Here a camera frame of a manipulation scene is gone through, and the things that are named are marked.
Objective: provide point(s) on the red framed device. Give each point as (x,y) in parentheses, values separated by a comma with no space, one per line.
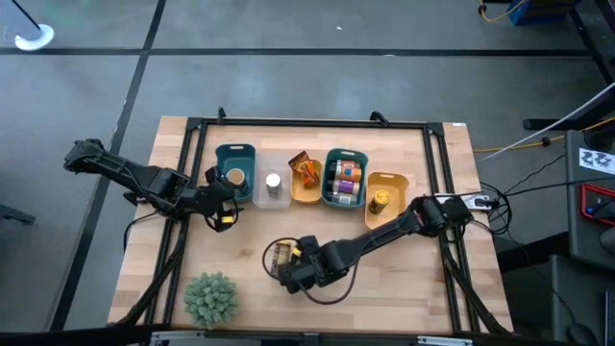
(583,202)

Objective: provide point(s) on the dark teal plastic bin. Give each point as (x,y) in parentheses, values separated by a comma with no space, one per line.
(235,156)

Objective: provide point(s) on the silver-lid square spice jar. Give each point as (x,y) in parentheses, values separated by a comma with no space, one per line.
(273,180)

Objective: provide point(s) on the white round stand base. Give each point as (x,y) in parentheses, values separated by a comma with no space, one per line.
(41,41)

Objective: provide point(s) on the clear plastic bin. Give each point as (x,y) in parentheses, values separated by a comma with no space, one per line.
(262,165)

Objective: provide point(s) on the large yellow plastic bin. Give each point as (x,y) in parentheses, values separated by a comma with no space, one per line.
(394,192)

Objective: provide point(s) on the artificial green plant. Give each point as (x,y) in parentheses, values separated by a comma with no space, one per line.
(211,300)

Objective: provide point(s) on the small yellow plastic bin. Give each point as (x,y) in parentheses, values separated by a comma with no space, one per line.
(302,194)

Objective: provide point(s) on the blue box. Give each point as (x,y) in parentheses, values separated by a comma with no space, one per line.
(523,12)

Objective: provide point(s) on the yellow-lid brown spice jar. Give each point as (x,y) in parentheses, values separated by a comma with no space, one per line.
(281,257)

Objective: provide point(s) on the white printed sticker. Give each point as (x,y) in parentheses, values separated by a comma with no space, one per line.
(596,161)

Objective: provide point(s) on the grey floor bracket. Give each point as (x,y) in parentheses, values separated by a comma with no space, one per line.
(14,214)

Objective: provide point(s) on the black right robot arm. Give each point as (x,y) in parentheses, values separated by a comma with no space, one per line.
(379,235)

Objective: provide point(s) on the black floor bar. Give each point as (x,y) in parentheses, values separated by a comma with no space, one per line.
(538,124)

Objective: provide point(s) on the dark-lid jar orange label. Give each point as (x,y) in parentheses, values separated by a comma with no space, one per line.
(351,174)

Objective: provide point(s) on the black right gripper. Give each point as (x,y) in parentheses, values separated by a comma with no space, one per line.
(302,269)

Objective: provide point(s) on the black cabinet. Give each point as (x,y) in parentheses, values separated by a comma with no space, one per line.
(574,240)

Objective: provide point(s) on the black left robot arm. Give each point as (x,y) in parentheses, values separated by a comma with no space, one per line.
(144,180)

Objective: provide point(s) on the black table frame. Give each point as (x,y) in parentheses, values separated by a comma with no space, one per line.
(312,122)

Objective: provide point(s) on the yellow-lid dark spice jar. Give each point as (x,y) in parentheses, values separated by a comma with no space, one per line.
(381,197)

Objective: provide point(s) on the black computer mouse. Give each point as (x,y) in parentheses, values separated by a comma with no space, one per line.
(581,336)

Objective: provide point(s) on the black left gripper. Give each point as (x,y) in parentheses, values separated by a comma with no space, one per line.
(214,199)

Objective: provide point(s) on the white power strip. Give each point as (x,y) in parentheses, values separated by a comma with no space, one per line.
(480,202)

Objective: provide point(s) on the dark-lid jar purple label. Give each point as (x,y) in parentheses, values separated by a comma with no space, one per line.
(347,187)

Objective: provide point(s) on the black camera rail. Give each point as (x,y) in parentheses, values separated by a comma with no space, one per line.
(240,337)

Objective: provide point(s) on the brown orange spice packet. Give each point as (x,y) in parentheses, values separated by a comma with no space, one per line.
(307,173)

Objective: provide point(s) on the thin black stand pole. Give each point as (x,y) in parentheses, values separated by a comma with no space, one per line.
(26,14)

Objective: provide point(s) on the tan-lid round glass jar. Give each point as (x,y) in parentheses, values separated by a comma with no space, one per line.
(235,177)

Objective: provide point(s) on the green plastic bin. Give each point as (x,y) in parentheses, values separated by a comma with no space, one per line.
(326,168)

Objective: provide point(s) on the black slanted beam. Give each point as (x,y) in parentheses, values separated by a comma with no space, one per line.
(593,38)

